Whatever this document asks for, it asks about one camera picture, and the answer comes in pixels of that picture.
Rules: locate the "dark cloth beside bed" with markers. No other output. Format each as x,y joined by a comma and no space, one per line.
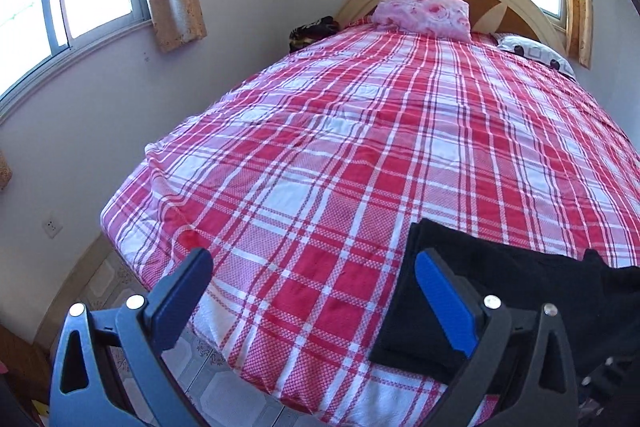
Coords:
306,35

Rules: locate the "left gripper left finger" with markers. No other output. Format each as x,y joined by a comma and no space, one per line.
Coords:
86,389

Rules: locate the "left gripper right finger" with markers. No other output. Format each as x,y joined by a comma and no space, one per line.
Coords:
542,389

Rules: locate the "white patterned pillow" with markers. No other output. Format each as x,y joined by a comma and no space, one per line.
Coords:
534,51

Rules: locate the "pink floral pillow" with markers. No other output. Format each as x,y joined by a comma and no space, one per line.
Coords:
441,19

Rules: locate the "black pants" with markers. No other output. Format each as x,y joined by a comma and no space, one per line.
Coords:
599,305

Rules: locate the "white wall socket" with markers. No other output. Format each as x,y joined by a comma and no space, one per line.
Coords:
51,226

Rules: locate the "red plaid bed sheet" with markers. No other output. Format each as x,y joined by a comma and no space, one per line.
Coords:
304,181

